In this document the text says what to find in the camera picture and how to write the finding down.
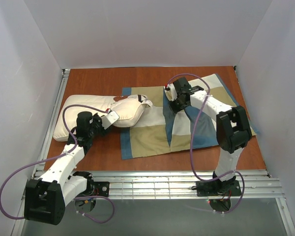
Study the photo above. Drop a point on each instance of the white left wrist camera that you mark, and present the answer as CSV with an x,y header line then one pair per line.
x,y
109,119

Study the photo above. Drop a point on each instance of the aluminium left side rail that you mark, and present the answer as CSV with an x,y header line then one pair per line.
x,y
54,116

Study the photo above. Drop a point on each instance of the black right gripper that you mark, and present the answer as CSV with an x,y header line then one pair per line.
x,y
178,100

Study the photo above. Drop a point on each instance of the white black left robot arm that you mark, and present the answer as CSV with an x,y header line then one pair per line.
x,y
47,197

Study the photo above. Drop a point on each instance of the aluminium front rail frame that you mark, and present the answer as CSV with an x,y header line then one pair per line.
x,y
172,185

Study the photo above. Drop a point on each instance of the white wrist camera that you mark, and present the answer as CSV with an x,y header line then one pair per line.
x,y
109,119
170,92

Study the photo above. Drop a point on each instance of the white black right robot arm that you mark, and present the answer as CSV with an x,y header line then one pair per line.
x,y
233,132

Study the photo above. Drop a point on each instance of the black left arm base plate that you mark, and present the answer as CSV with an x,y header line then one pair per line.
x,y
101,188

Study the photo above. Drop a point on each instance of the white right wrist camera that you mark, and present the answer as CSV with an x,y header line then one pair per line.
x,y
170,92

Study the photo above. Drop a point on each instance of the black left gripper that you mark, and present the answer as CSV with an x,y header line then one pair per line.
x,y
98,121

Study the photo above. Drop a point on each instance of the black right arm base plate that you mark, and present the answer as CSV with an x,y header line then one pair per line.
x,y
217,188

